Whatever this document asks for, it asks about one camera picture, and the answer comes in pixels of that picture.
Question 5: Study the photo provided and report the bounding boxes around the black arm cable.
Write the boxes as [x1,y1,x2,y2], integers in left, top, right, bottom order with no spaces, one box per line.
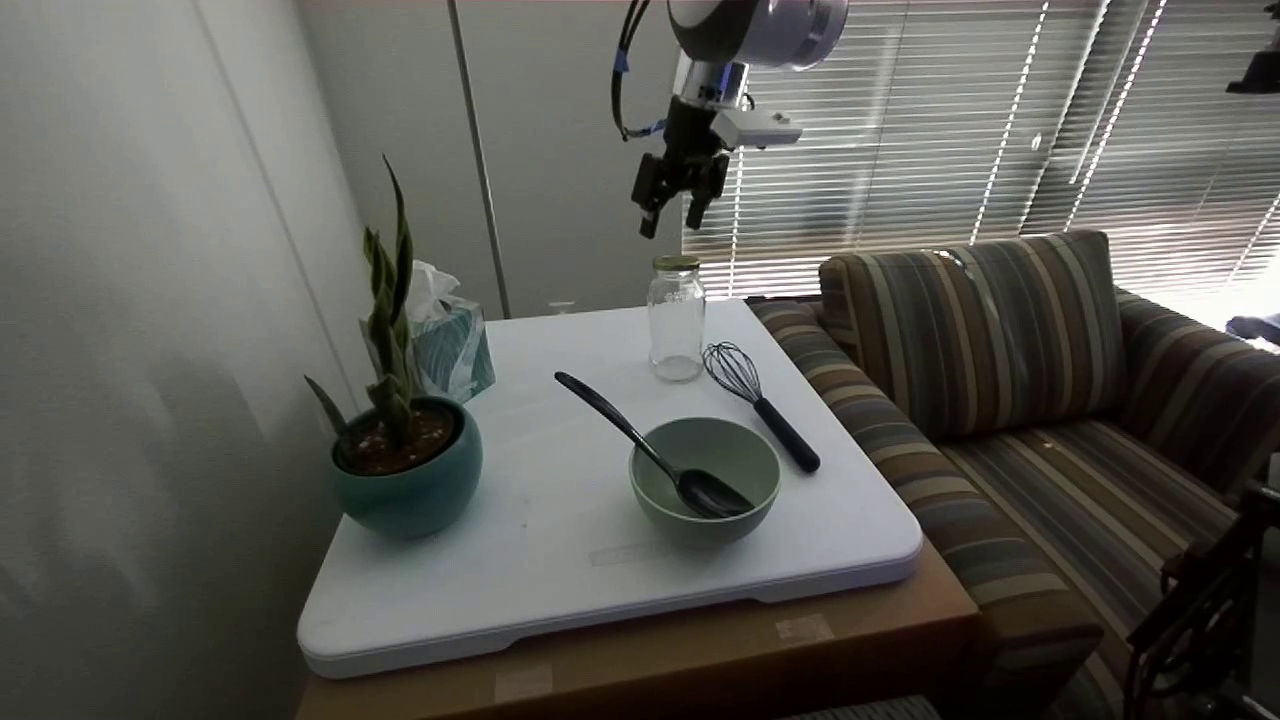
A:
[609,0,671,142]

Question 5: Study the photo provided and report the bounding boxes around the white cabinet doors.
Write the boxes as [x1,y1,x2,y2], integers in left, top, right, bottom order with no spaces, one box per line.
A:
[301,0,680,317]

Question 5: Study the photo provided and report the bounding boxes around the window blinds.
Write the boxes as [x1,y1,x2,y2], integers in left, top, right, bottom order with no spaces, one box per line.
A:
[683,0,1280,322]

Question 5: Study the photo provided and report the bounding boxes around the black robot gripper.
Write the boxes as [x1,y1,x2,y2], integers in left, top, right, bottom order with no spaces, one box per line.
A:
[631,99,727,240]

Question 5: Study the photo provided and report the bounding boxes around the teal tissue box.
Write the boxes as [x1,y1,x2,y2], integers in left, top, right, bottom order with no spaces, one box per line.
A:
[408,259,494,405]

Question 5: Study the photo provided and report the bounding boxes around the striped sofa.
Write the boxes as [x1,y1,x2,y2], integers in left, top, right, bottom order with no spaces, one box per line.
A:
[751,228,1280,720]

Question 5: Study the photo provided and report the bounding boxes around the green ceramic bowl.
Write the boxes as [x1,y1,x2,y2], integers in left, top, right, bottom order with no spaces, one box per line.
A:
[631,417,778,545]

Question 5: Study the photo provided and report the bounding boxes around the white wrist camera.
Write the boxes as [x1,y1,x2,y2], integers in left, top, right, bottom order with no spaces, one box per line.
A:
[711,108,798,149]

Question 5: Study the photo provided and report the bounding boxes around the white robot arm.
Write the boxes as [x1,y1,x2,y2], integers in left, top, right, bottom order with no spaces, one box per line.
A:
[631,0,846,236]

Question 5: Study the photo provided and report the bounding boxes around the clear glass bottle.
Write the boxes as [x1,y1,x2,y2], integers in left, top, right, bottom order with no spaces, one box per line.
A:
[648,270,706,385]

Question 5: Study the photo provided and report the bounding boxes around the black plastic spoon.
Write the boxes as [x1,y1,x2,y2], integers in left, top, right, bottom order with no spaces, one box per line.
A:
[554,370,751,514]

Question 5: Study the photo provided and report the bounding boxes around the black wire whisk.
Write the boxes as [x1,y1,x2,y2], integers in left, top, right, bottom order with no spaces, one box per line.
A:
[703,339,819,477]

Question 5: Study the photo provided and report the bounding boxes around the white plastic board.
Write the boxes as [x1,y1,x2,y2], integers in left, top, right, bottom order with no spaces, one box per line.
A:
[294,300,924,678]

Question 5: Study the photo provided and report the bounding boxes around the cardboard box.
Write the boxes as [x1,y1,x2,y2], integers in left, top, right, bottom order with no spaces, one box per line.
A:
[294,547,978,720]

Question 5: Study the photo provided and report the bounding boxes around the snake plant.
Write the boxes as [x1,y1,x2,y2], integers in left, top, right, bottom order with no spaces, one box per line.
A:
[306,166,417,470]

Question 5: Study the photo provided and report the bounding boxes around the gold bottle lid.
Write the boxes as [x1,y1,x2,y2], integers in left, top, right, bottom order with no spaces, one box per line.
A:
[652,257,698,270]

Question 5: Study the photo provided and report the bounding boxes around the teal plant pot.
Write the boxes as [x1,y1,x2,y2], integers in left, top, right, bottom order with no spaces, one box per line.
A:
[333,397,484,540]

